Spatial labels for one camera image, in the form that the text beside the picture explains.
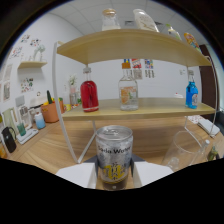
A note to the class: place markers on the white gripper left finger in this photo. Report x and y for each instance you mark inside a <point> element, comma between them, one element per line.
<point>76,173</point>

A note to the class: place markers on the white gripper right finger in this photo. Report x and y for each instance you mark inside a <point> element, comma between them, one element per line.
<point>151,171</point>

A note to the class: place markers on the soda water can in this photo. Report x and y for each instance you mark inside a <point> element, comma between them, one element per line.
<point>114,156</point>

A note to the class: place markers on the clear glass cup with ice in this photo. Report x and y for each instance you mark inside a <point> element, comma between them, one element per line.
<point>183,150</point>

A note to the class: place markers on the small green cup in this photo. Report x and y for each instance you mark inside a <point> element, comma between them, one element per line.
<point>21,129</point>

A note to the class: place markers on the white tray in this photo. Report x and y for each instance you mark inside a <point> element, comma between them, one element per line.
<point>28,136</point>

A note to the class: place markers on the white bottle with blue base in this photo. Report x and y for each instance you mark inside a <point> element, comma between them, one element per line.
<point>40,121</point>

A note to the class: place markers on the orange pot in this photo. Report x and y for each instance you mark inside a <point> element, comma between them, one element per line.
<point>50,112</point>

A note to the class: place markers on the orange printed booklet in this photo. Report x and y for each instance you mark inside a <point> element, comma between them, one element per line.
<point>194,119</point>

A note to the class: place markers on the black handbag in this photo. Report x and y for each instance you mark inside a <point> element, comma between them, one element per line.
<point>9,140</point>

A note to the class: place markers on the red liquid bottle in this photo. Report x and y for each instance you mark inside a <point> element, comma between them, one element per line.
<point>89,96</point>

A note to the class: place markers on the clear bottle with orange label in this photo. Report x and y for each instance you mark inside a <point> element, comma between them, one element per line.
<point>128,95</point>

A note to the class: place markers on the blue liquid bottle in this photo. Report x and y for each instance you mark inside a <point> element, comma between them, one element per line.
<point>191,95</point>

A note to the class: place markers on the white figurine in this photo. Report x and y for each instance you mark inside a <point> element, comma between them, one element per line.
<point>39,51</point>

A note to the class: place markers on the two-tier wood shelf rack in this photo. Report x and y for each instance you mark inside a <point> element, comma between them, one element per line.
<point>133,45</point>

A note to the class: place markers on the yellow printed can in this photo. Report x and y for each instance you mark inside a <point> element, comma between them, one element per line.
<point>192,41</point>

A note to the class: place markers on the clear bottle with green cap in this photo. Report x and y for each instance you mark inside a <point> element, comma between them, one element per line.
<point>174,32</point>

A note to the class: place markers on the large white bottle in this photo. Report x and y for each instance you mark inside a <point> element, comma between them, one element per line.
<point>145,20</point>

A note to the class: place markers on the clear jar with cork lid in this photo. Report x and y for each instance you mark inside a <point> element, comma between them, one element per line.
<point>110,21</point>

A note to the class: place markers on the wall posters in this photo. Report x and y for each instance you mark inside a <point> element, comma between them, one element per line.
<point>136,68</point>

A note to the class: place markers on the wooden wall shelf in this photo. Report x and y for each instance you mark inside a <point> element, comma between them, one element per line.
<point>31,64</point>

